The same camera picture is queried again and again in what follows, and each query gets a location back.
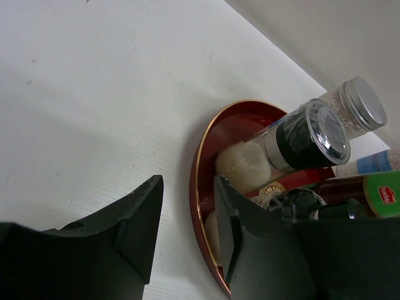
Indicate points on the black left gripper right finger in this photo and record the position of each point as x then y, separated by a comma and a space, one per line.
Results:
348, 259

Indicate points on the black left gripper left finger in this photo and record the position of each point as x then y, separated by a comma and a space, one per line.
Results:
105, 255

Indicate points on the wide jar black handle lid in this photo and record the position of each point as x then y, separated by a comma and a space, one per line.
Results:
304, 204

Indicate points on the tall grinder clear cap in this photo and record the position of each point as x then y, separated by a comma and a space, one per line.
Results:
310, 137

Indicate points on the sauce bottle yellow cap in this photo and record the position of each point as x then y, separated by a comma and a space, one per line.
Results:
377, 192

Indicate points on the red round tray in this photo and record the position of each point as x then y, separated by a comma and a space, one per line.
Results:
215, 140

